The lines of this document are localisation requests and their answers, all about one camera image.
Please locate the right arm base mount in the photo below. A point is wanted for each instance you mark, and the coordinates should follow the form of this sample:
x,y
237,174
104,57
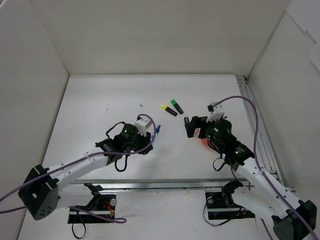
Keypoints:
x,y
219,208

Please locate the blue highlighter marker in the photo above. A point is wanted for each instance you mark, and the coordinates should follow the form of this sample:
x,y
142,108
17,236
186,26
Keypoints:
x,y
187,125

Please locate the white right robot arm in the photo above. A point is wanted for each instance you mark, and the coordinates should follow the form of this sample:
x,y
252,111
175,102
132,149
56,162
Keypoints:
x,y
290,217

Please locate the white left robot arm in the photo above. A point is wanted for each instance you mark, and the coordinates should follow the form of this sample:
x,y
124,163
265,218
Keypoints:
x,y
45,188

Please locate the aluminium front rail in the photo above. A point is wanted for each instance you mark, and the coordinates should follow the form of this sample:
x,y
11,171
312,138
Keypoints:
x,y
155,184

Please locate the white eraser block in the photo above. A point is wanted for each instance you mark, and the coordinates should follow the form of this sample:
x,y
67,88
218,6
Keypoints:
x,y
197,132

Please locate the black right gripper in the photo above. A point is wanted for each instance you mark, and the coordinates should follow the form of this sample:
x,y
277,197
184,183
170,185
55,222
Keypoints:
x,y
196,126

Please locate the green highlighter marker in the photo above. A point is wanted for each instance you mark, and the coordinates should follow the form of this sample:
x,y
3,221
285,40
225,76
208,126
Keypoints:
x,y
177,106

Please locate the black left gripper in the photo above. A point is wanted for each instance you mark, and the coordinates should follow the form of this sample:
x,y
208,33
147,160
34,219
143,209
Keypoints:
x,y
147,144

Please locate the yellow highlighter marker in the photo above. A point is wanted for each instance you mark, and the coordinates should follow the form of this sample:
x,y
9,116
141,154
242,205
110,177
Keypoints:
x,y
169,110

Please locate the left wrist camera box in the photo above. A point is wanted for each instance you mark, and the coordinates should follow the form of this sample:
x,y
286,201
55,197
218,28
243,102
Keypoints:
x,y
142,124

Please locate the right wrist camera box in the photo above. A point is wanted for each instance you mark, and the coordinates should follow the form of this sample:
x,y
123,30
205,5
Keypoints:
x,y
217,112

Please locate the clear small spray bottle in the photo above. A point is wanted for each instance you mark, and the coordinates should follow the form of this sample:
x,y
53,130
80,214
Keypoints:
x,y
153,138

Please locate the orange round organizer container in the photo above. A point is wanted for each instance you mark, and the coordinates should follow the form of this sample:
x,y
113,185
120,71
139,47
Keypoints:
x,y
207,143

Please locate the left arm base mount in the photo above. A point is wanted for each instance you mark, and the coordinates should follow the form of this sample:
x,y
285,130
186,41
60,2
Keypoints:
x,y
102,204

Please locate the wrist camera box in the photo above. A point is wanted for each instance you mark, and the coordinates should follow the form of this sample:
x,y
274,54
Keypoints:
x,y
217,112
142,124

